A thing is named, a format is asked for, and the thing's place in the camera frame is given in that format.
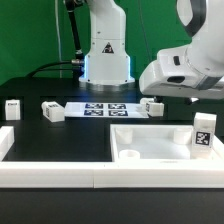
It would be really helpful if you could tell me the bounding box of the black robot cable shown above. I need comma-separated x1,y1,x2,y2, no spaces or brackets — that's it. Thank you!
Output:
25,0,85,79

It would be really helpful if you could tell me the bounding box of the white marker base sheet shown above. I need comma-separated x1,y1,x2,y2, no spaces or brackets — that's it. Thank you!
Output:
65,102,148,118

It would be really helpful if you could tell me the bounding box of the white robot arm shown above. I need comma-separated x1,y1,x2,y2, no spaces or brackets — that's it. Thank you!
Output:
80,0,224,99

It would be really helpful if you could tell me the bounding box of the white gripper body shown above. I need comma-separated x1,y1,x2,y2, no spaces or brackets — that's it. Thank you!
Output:
139,45,224,99

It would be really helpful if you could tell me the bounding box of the white U-shaped obstacle fence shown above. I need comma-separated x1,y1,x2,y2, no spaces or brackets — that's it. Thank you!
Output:
0,126,224,188

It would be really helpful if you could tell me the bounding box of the white square tabletop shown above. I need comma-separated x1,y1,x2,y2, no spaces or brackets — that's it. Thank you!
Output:
110,124,224,162

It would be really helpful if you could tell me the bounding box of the white thin cable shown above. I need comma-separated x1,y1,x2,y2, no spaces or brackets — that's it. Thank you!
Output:
54,0,64,79

